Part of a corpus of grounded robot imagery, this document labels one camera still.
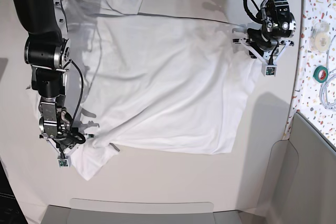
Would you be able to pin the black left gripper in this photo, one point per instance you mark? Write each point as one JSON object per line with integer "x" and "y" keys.
{"x": 265, "y": 47}

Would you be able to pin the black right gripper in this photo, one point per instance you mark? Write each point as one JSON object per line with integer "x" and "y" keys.
{"x": 70, "y": 136}

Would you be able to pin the white t-shirt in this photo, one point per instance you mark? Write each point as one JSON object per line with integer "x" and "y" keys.
{"x": 151, "y": 82}

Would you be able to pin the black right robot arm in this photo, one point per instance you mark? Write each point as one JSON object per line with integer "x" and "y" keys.
{"x": 47, "y": 50}

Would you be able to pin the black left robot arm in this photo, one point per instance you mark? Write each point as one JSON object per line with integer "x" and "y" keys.
{"x": 277, "y": 24}

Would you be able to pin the clear tape dispenser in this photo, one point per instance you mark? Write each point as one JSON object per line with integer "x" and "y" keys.
{"x": 320, "y": 38}

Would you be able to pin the green tape roll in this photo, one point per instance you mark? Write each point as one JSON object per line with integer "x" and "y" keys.
{"x": 321, "y": 74}

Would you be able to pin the terrazzo pattern side surface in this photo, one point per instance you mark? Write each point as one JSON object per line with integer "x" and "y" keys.
{"x": 314, "y": 100}

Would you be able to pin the grey chair right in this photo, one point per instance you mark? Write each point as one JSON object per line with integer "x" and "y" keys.
{"x": 299, "y": 184}

